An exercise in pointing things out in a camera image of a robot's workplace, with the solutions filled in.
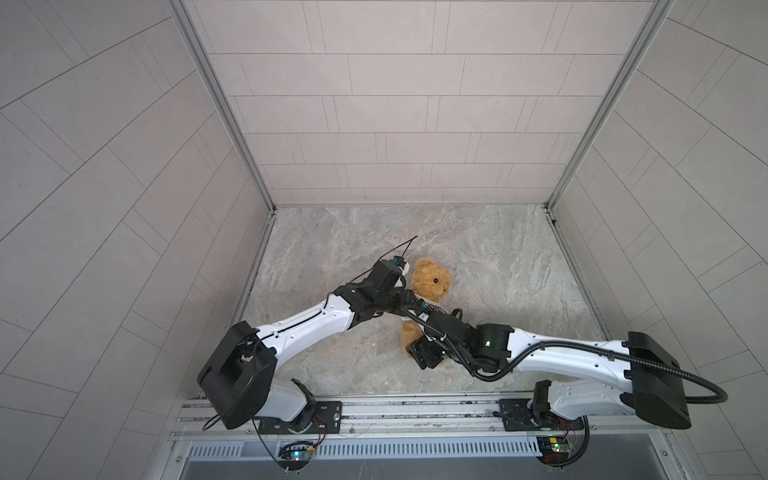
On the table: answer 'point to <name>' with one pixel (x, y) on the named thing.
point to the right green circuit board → (555, 450)
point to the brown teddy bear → (431, 279)
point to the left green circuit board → (295, 456)
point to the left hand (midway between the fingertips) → (419, 299)
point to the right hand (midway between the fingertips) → (413, 351)
